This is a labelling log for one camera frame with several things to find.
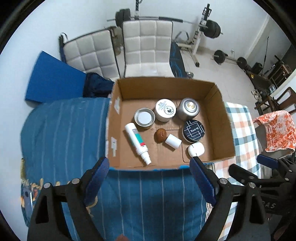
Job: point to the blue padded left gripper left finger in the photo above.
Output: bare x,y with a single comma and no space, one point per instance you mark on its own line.
93,179

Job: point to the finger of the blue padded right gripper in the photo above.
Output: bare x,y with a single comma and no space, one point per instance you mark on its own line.
206,180

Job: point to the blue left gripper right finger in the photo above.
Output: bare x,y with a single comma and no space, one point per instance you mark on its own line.
267,161

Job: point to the white oval case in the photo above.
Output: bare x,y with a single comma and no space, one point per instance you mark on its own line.
196,149

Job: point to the small white cylinder bottle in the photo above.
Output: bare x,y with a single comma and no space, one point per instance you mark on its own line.
173,141

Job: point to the black round tin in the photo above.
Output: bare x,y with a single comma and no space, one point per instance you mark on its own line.
193,131

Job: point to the white spray bottle teal label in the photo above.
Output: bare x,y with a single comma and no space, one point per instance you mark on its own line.
138,143

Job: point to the brown walnut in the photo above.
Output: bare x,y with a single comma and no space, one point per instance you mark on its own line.
160,135

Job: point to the silver metal can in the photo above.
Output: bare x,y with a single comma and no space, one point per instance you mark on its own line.
188,109

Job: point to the shallow silver tin lid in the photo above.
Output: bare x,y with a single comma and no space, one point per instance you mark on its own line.
144,118

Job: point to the white round jar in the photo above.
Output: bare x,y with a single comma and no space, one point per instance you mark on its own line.
164,110

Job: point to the orange floral towel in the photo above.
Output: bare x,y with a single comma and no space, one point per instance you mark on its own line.
280,130

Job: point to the blue striped cloth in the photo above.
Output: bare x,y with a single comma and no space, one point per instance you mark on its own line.
63,139

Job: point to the brown wooden chair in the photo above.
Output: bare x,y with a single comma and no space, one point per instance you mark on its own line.
277,104

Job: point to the open cardboard box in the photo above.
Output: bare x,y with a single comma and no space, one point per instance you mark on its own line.
130,94

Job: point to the dark blue bag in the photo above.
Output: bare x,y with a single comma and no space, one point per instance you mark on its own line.
97,86

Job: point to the blue foam cushion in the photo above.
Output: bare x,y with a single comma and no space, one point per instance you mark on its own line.
52,80

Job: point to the floor barbell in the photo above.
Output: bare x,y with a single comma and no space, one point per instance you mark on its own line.
220,57

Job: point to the black blue bench pad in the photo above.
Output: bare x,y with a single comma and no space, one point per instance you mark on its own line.
176,62

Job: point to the left white quilted chair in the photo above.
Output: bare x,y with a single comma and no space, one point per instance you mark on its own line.
93,53

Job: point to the white quilted chair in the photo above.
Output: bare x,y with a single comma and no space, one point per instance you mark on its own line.
147,45
93,53

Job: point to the white weight bench rack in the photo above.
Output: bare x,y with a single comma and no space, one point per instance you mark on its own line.
191,44

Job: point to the right white quilted chair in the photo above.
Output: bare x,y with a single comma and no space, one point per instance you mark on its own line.
147,45

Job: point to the barbell on rack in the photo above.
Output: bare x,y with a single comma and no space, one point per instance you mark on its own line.
210,28

